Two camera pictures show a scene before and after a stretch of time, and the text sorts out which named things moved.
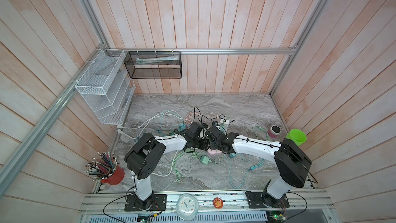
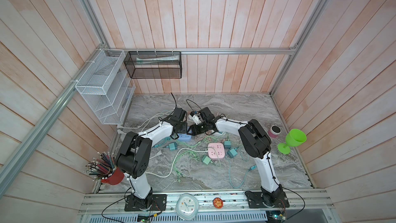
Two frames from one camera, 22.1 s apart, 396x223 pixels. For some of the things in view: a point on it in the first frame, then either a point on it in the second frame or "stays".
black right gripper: [211, 146] to [194, 130]
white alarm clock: [187, 206] stays
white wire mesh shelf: [108, 87] stays
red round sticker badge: [218, 203] stays
